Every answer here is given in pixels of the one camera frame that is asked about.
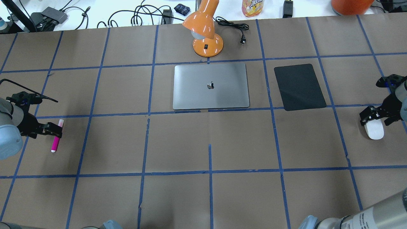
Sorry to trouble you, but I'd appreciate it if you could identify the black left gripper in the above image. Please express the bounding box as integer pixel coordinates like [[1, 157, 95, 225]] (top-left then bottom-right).
[[17, 113, 63, 139]]

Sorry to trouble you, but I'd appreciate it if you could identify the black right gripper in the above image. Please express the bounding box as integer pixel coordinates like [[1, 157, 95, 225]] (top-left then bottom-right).
[[359, 92, 404, 126]]

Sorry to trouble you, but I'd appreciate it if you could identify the pink marker pen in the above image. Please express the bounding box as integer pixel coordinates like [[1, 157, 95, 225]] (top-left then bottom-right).
[[51, 119, 64, 153]]

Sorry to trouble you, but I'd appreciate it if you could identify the white computer mouse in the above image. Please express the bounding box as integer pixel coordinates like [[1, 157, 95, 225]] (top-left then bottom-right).
[[364, 126, 384, 140]]

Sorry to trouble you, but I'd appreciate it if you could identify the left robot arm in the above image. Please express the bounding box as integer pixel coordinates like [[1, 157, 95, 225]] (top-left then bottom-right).
[[0, 98, 65, 160]]

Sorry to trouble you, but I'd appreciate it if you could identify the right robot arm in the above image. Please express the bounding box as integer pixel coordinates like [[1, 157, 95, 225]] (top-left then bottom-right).
[[299, 74, 407, 229]]

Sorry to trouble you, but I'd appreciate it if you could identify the black mousepad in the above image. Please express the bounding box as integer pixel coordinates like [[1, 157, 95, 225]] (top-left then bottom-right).
[[274, 64, 327, 111]]

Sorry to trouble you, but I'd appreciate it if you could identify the silver laptop notebook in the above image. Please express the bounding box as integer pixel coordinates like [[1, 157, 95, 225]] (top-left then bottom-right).
[[172, 62, 250, 110]]

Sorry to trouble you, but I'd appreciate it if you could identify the orange cylindrical container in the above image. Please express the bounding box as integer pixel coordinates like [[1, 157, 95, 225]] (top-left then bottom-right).
[[330, 0, 374, 15]]

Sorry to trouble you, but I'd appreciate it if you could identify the grey usb hub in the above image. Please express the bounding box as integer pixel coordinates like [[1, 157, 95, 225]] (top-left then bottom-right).
[[41, 6, 67, 24]]

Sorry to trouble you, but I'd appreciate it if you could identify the black power adapter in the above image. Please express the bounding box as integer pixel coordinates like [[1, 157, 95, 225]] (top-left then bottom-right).
[[282, 0, 293, 18]]

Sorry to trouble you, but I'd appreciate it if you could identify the yellow drink bottle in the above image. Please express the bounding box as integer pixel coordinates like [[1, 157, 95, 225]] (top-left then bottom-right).
[[241, 0, 264, 17]]

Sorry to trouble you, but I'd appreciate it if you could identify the dark blue pouch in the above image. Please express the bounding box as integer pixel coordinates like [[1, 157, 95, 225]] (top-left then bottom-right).
[[174, 4, 191, 16]]

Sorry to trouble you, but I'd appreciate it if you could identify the orange desk lamp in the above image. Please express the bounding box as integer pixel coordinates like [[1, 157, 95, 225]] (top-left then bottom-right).
[[182, 0, 224, 58]]

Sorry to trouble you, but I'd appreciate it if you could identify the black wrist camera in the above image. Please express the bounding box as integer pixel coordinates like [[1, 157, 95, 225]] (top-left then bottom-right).
[[376, 74, 407, 94]]

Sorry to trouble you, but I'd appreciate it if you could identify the lamp power cable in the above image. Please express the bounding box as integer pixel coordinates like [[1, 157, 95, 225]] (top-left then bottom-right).
[[215, 17, 250, 45]]

